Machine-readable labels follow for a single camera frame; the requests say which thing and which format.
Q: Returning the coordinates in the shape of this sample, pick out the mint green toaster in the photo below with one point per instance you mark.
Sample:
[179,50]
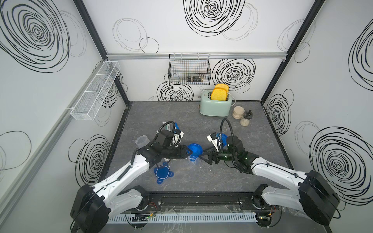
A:
[209,107]

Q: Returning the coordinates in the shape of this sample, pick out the front yellow toast slice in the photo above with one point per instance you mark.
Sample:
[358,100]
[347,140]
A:
[219,94]

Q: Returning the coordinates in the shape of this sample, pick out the white slotted cable duct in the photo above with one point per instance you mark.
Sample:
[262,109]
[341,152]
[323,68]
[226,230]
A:
[184,218]

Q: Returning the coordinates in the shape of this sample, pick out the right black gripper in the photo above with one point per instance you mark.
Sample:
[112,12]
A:
[214,154]

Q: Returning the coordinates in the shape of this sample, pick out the beige round jar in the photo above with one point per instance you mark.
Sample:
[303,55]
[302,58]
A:
[238,112]

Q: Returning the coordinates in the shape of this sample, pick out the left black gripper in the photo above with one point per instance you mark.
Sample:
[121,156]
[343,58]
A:
[181,151]

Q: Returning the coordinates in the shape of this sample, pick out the white mesh wall shelf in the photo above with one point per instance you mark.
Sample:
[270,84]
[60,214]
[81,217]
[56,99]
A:
[96,91]

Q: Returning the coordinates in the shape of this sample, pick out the back yellow toast slice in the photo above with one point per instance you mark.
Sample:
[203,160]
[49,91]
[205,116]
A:
[222,86]

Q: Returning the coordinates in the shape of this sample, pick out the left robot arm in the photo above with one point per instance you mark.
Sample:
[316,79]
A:
[95,204]

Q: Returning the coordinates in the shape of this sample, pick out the blue-lid clear container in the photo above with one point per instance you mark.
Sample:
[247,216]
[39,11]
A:
[197,150]
[223,138]
[142,141]

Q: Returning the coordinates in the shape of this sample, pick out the yellow toast slice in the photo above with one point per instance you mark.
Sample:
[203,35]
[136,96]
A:
[222,86]
[219,94]

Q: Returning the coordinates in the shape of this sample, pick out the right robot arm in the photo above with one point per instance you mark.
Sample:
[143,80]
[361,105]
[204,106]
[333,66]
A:
[306,192]

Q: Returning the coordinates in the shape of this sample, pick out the black wire wall basket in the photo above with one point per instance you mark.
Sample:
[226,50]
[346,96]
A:
[189,68]

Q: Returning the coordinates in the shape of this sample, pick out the black-cap glass bottle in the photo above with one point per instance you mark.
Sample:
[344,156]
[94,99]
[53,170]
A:
[245,120]

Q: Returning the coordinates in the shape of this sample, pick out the blue small toiletry tube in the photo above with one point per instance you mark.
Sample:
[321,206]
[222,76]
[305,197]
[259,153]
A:
[176,126]

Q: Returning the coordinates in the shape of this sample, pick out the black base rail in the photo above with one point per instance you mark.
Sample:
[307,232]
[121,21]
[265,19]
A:
[157,201]

